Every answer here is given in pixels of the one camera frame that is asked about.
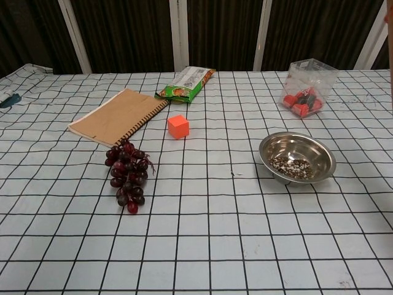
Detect orange cube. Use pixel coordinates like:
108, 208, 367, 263
167, 114, 190, 140

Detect green snack packet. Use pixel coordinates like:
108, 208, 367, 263
154, 66, 217, 104

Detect dark red grape bunch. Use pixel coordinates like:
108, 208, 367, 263
104, 138, 157, 215

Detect white grid tablecloth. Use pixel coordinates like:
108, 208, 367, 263
0, 63, 393, 295

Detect brown spiral notebook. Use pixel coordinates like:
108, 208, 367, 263
67, 88, 170, 148

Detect stainless steel bowl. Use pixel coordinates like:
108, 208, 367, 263
259, 131, 337, 187

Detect crushed nuts and seeds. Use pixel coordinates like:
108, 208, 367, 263
267, 155, 314, 178

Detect orange pieces inside box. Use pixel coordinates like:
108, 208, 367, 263
282, 87, 323, 119

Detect clear bag with red items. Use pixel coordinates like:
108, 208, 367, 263
279, 57, 338, 119

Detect white partition post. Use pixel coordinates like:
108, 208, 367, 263
354, 0, 389, 71
57, 0, 93, 74
169, 0, 189, 74
252, 0, 273, 72

